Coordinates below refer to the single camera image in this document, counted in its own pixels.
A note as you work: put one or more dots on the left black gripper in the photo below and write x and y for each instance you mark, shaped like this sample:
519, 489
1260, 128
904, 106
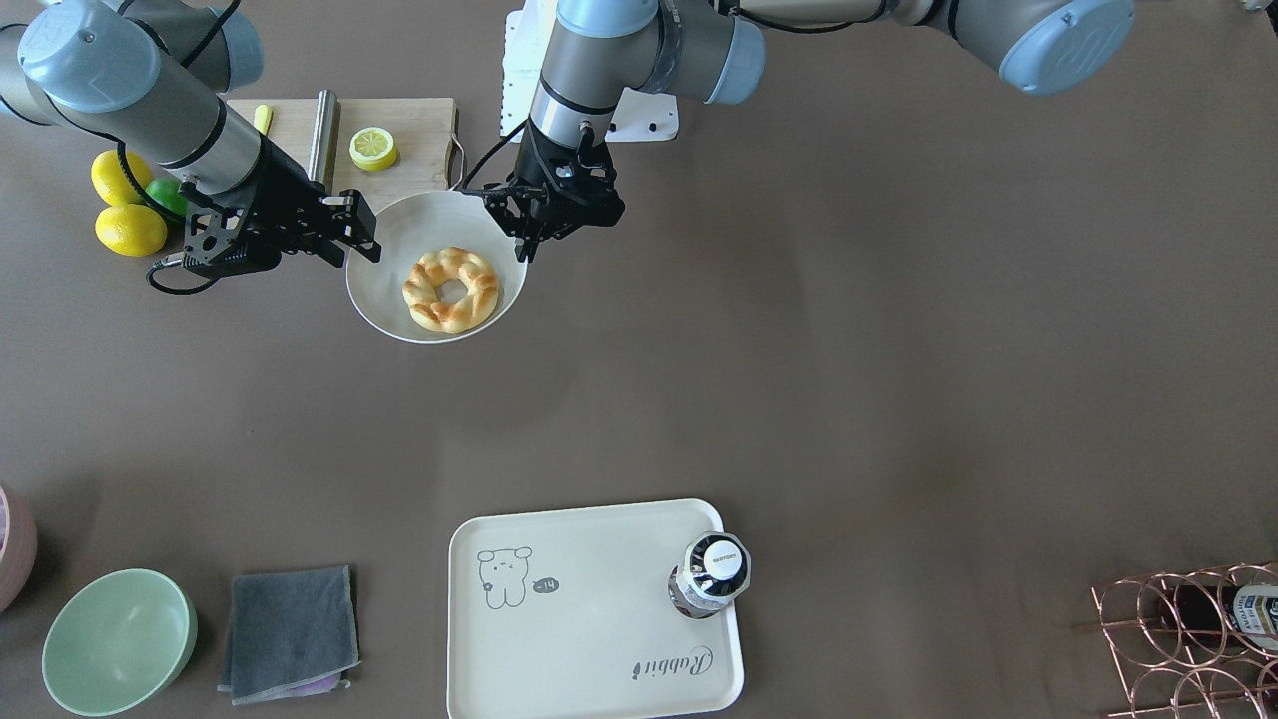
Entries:
528, 222

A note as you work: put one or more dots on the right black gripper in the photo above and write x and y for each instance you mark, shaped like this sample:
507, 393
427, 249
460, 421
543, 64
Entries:
286, 195

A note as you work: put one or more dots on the white bowl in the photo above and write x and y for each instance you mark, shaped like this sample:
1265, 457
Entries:
422, 223

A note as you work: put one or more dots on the braided glazed donut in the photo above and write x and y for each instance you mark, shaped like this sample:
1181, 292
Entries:
451, 290

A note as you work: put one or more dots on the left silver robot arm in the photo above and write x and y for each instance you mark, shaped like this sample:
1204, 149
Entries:
714, 51

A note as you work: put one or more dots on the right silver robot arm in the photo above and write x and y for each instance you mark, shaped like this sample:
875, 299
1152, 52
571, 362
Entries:
152, 75

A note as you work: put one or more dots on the cream serving tray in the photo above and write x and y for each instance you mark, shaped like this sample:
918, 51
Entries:
566, 614

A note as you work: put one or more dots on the dark drink bottle on tray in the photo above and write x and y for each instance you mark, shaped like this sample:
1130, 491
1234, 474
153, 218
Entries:
714, 569

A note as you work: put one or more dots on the half lemon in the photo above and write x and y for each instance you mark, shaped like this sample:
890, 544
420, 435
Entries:
373, 149

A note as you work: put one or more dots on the wooden cutting board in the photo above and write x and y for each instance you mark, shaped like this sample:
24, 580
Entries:
422, 129

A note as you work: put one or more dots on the steel cylinder muddler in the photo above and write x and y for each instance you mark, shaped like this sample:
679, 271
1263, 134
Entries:
323, 140

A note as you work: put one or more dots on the yellow plastic knife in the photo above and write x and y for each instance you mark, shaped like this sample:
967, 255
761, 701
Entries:
263, 118

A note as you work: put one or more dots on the green lime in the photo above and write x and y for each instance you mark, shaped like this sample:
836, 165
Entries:
165, 191

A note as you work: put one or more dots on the yellow lemon near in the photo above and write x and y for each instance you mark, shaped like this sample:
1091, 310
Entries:
131, 230

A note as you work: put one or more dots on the yellow lemon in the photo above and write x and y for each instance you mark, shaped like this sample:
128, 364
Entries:
131, 230
110, 182

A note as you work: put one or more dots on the yellow lemon far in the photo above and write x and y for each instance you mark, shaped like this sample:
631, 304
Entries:
110, 182

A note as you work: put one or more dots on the grey folded cloth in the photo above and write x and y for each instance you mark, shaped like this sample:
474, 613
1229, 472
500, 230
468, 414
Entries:
291, 634

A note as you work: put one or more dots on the pink bowl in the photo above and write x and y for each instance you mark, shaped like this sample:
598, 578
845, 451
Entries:
20, 545

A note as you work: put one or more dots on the mint green bowl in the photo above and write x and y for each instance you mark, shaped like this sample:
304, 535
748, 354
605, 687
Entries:
119, 641

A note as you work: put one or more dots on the bottle in rack upper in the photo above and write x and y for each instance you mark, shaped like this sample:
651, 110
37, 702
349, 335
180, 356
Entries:
1229, 616

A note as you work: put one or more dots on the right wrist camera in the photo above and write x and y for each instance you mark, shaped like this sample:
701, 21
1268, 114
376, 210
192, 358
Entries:
219, 244

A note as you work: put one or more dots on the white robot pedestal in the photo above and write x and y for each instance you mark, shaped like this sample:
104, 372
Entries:
639, 117

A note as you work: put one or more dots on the copper wire bottle rack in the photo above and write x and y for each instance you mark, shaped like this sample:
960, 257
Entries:
1161, 674

